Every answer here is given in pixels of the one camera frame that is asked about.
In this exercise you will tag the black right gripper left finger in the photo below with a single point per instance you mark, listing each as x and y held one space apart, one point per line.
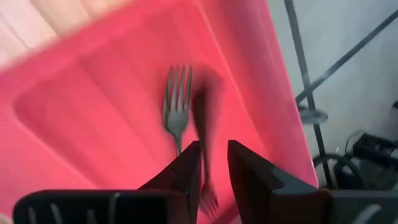
93 207

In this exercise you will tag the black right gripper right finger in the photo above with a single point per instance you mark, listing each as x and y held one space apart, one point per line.
311 208

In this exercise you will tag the black equipment box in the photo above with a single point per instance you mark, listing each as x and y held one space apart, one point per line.
376 149

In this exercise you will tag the pink plastic bin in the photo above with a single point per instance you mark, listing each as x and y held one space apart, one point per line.
93 109

